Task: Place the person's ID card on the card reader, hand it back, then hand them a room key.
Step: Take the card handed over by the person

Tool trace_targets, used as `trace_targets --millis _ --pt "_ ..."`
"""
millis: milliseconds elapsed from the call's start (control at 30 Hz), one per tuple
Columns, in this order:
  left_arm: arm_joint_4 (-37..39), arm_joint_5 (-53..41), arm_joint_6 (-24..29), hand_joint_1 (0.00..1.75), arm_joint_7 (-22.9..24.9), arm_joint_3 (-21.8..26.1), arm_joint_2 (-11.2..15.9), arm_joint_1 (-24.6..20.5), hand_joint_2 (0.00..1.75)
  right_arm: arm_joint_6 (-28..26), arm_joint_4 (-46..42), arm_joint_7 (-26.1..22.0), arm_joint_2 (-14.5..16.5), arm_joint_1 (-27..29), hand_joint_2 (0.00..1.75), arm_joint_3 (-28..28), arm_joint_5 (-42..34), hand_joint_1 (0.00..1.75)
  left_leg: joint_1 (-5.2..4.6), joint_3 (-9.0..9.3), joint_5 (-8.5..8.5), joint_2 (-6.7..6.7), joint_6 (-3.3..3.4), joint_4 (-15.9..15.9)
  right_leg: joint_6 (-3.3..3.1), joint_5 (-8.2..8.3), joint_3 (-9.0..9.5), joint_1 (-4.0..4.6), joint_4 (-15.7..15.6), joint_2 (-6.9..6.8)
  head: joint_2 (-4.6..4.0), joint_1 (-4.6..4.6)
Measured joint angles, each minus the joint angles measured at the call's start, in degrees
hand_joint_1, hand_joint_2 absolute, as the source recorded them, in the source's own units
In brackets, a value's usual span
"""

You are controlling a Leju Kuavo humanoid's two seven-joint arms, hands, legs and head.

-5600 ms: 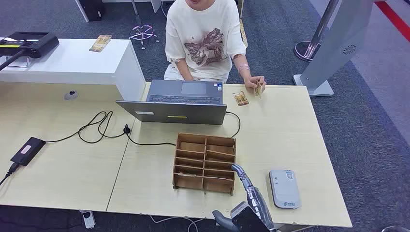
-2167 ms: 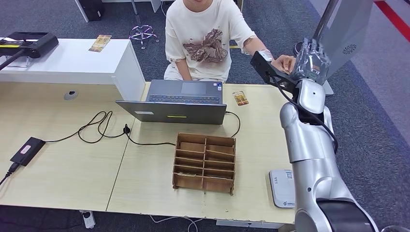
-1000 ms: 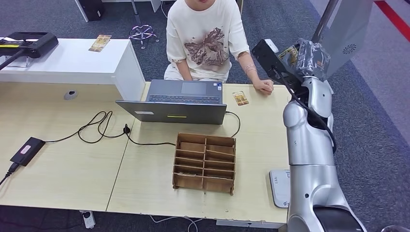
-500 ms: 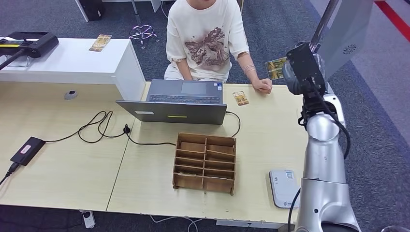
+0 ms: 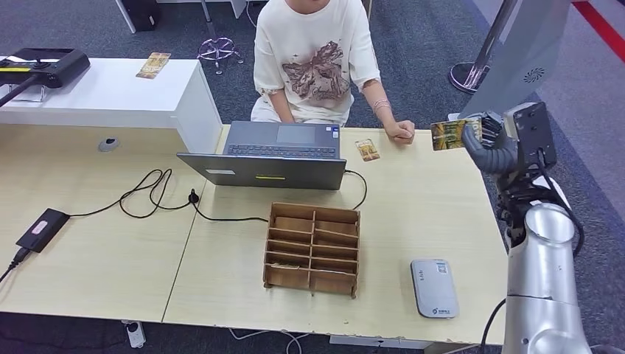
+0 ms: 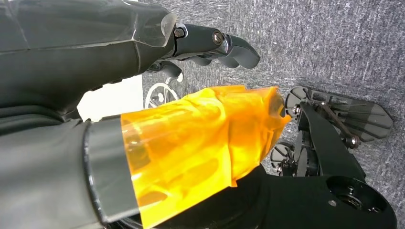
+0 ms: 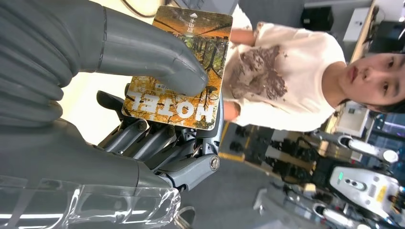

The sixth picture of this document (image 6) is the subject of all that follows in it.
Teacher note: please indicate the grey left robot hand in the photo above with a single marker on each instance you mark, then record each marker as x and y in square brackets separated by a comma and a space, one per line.
[63, 47]

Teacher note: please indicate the white panel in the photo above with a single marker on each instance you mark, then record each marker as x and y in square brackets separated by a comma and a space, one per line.
[110, 101]

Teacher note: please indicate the orange translucent tape wrap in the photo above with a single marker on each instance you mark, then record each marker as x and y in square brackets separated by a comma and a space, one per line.
[189, 142]

